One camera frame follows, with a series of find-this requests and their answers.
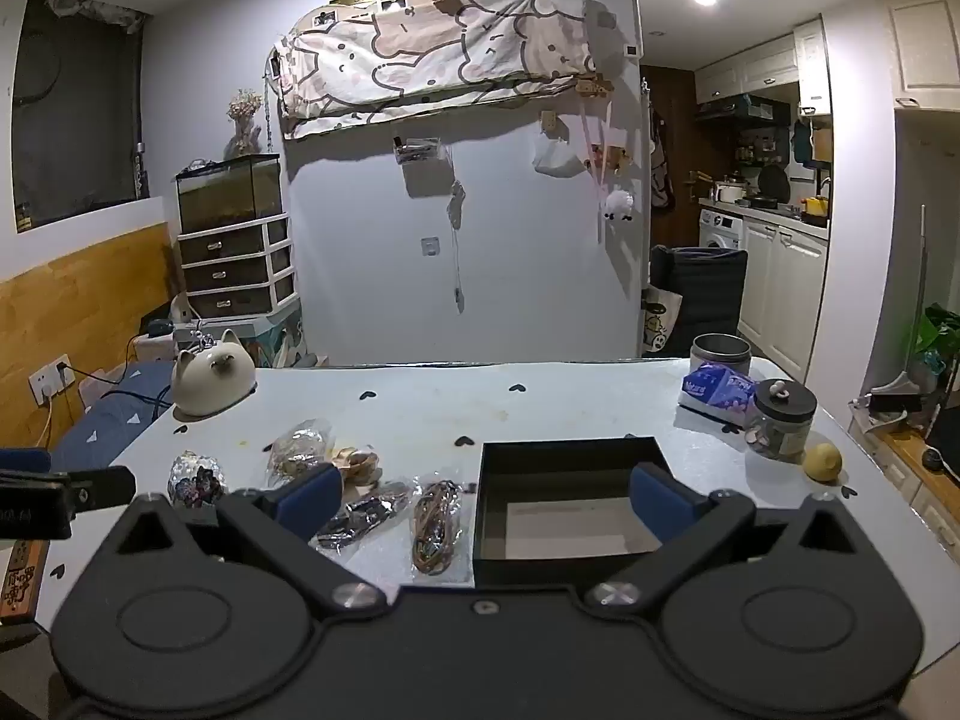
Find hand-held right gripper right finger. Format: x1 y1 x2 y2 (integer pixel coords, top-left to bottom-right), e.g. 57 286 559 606
585 463 872 617

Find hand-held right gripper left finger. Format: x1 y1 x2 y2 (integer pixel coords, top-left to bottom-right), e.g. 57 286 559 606
97 461 389 620

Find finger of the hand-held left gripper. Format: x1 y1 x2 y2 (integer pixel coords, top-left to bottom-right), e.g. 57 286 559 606
0 448 52 475
46 466 137 517

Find shiny dark foil packet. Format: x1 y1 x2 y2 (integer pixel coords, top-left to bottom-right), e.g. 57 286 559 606
313 486 412 552

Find black box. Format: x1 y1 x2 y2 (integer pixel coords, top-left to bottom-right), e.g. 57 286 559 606
472 436 680 587

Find brown patterned wooden block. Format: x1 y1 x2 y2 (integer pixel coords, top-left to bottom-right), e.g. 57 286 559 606
0 538 50 622

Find blue patterned cushion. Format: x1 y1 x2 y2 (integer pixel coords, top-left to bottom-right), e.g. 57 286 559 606
49 360 177 470

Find dark crochet pouch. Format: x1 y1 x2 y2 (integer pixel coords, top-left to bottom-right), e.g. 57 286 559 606
166 451 228 507

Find blue tissue pack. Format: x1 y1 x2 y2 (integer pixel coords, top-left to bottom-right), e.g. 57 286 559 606
679 362 758 428

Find glass jar with black lid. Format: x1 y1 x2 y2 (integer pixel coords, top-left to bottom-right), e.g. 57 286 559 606
746 379 817 460

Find white ceramic cat figure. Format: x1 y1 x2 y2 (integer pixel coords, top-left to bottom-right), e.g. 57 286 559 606
171 328 257 418

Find round metal tin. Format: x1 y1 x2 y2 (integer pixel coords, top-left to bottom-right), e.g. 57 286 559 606
691 334 752 385

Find colourful printed storage box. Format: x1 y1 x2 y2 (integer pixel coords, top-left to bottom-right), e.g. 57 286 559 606
225 311 307 370

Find yellow lemon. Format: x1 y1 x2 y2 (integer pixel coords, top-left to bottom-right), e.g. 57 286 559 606
804 442 842 482

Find printed tote bag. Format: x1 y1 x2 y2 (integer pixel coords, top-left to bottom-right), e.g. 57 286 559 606
641 286 685 358

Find black fabric bin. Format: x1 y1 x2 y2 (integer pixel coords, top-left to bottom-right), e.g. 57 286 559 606
649 244 749 346

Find white plastic drawer unit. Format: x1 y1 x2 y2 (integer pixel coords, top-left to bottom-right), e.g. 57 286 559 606
177 214 297 318

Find white kitchen base cabinets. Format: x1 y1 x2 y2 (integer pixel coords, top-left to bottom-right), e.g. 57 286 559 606
739 214 832 383

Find white washing machine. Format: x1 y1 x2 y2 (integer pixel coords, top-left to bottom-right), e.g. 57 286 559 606
699 208 745 250

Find glass fish tank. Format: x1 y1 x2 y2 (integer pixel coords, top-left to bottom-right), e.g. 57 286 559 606
175 154 284 235

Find green plant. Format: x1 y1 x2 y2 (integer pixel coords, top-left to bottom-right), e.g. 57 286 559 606
904 302 960 391

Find thin grey pole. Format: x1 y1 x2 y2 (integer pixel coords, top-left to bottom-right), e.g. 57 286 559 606
913 204 929 391

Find hanging patterned apron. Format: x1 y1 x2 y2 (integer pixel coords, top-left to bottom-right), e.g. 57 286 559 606
646 109 676 211

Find white hanging bag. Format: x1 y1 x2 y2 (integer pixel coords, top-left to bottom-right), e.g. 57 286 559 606
532 136 586 177

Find dark window blind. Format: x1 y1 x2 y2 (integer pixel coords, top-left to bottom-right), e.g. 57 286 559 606
11 0 151 230

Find dried flower bouquet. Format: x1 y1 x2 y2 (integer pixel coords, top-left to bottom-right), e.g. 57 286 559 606
227 88 265 160

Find black range hood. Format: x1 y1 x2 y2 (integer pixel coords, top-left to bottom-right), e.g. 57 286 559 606
694 96 792 125

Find cartoon printed cloth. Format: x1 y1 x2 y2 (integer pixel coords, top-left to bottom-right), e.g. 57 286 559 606
271 0 601 140

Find white tall cupboard door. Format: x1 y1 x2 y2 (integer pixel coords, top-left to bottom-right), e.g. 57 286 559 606
876 0 960 110

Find white wall socket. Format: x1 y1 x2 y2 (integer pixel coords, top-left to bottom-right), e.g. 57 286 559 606
28 354 76 404

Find hanging white cable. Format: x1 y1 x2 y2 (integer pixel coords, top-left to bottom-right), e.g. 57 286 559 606
448 180 467 312

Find clear wall holder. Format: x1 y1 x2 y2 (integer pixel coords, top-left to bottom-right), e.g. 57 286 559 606
394 136 445 164

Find white kitchen wall cabinets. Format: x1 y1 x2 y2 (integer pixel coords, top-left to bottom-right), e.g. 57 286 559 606
694 15 833 117

